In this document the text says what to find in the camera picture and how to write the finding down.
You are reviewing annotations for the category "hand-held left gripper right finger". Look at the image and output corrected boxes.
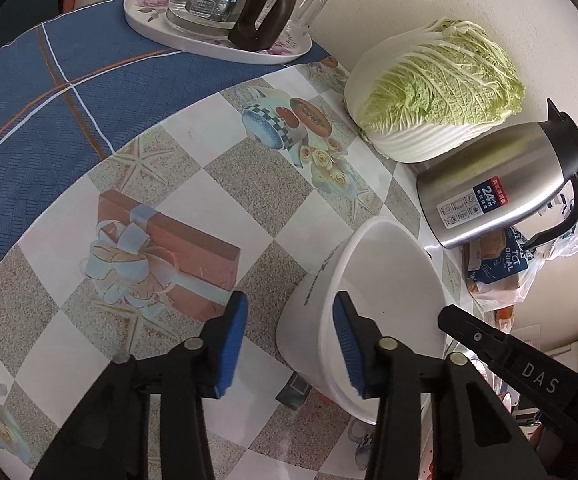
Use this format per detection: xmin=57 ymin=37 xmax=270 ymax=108
xmin=333 ymin=290 xmax=537 ymax=480

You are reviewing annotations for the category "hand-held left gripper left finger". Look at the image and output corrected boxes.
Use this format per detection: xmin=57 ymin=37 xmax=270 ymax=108
xmin=29 ymin=290 xmax=250 ymax=480

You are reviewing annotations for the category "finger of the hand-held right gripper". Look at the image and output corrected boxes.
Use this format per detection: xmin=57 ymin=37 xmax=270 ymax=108
xmin=438 ymin=304 xmax=518 ymax=367

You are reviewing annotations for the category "small white bowl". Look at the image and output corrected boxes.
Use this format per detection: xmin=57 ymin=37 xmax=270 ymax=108
xmin=275 ymin=216 xmax=454 ymax=426

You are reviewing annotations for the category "bagged sliced bread loaf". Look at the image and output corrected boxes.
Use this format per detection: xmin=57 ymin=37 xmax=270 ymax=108
xmin=463 ymin=197 xmax=578 ymax=311

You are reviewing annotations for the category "stainless steel thermos jug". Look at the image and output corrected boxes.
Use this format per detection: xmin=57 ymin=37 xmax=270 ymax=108
xmin=415 ymin=98 xmax=578 ymax=250

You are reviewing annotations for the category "printed checkered tablecloth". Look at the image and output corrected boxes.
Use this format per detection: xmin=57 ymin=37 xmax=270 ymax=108
xmin=0 ymin=0 xmax=520 ymax=480

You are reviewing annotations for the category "napa cabbage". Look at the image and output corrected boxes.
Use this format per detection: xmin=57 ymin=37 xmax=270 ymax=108
xmin=344 ymin=16 xmax=526 ymax=163

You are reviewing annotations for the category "white floral tray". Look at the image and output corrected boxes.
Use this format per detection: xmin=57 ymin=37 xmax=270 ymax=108
xmin=123 ymin=0 xmax=314 ymax=64

